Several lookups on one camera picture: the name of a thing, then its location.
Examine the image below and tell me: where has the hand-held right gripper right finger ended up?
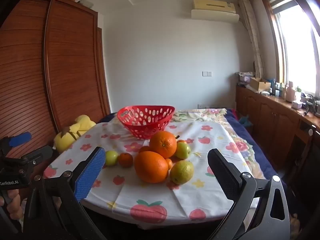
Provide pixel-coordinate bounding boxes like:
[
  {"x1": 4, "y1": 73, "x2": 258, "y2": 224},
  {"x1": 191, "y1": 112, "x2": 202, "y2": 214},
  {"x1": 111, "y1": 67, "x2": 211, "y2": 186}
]
[{"x1": 207, "y1": 148, "x2": 292, "y2": 240}]

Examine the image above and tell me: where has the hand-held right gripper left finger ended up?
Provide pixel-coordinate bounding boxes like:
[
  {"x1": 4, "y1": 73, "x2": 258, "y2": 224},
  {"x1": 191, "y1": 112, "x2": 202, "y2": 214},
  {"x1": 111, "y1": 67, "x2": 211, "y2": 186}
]
[{"x1": 23, "y1": 146, "x2": 107, "y2": 240}]

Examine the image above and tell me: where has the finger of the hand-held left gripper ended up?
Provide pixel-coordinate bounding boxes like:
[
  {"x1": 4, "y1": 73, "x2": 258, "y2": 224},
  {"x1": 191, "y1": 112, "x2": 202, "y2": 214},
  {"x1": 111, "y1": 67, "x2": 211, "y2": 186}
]
[{"x1": 0, "y1": 132, "x2": 32, "y2": 157}]

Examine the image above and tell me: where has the small green apple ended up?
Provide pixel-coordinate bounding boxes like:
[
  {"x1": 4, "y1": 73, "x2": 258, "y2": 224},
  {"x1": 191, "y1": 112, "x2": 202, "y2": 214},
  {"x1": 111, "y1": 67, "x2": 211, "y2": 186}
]
[{"x1": 105, "y1": 150, "x2": 119, "y2": 166}]

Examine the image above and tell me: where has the large navel orange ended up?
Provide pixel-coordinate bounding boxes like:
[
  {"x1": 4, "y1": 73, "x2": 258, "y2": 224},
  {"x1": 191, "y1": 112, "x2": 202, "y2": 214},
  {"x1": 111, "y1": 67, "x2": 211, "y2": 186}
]
[
  {"x1": 149, "y1": 130, "x2": 177, "y2": 158},
  {"x1": 134, "y1": 151, "x2": 169, "y2": 183}
]

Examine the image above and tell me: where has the red perforated plastic basket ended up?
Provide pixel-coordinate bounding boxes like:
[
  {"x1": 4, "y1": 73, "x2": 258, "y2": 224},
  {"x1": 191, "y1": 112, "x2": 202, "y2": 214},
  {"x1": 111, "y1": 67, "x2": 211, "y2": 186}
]
[{"x1": 117, "y1": 105, "x2": 175, "y2": 140}]

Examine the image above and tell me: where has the person's left hand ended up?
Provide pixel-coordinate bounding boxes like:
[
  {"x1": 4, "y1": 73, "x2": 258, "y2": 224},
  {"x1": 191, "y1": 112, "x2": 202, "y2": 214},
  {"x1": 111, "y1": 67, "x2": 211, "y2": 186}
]
[{"x1": 0, "y1": 188, "x2": 21, "y2": 220}]

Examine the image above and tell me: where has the yellow-green pear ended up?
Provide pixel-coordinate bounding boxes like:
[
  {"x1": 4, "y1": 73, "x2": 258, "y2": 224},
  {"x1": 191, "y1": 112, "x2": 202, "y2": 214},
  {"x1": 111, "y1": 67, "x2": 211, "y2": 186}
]
[{"x1": 170, "y1": 160, "x2": 195, "y2": 185}]

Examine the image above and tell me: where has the yellow plush toy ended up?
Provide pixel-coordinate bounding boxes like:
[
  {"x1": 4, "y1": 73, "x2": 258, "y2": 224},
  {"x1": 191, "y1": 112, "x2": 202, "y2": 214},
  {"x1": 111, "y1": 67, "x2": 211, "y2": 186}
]
[{"x1": 54, "y1": 115, "x2": 97, "y2": 153}]

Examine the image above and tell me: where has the fruit and flower printed tablecloth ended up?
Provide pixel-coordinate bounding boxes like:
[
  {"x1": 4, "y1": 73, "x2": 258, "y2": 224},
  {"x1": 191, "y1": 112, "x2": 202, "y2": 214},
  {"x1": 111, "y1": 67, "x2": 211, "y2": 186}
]
[{"x1": 44, "y1": 121, "x2": 258, "y2": 224}]

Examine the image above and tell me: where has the low wooden cabinet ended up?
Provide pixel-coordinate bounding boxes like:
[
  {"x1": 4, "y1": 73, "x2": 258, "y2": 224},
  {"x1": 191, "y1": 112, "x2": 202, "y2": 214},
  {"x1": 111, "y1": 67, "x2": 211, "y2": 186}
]
[{"x1": 235, "y1": 85, "x2": 320, "y2": 175}]

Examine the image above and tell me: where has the dark wooden chair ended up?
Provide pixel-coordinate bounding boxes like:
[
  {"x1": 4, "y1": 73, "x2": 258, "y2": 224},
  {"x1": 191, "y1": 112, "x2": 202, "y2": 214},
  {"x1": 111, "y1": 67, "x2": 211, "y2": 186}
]
[{"x1": 290, "y1": 125, "x2": 320, "y2": 205}]

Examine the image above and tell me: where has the brown slatted wooden wardrobe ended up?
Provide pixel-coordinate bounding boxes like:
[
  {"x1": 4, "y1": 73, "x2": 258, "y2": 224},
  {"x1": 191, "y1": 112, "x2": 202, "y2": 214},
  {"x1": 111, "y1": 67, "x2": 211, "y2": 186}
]
[{"x1": 0, "y1": 0, "x2": 112, "y2": 160}]

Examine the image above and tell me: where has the open cardboard box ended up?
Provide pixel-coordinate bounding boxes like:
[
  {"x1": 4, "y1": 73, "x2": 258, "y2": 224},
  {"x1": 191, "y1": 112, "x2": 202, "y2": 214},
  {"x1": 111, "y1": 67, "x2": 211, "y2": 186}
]
[{"x1": 250, "y1": 77, "x2": 271, "y2": 92}]

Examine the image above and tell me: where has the pale pink bottle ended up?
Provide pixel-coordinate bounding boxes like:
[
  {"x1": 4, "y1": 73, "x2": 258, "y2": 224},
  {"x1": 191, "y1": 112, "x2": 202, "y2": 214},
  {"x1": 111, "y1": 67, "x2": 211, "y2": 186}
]
[{"x1": 285, "y1": 81, "x2": 297, "y2": 103}]

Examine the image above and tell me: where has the patterned beige curtain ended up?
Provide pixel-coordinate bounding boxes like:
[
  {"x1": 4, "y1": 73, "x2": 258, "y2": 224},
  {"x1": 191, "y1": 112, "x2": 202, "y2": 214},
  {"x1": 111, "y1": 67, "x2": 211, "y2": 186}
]
[{"x1": 239, "y1": 0, "x2": 265, "y2": 80}]

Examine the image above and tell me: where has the wooden framed window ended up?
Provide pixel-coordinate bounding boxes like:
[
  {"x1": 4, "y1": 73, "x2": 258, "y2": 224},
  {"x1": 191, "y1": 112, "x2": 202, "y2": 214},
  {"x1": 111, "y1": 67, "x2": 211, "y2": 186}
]
[{"x1": 260, "y1": 0, "x2": 320, "y2": 97}]

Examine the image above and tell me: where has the wall air conditioner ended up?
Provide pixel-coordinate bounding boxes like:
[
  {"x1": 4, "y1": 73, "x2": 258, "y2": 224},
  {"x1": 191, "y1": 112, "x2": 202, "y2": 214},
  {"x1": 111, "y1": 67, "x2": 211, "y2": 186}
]
[{"x1": 191, "y1": 0, "x2": 240, "y2": 23}]

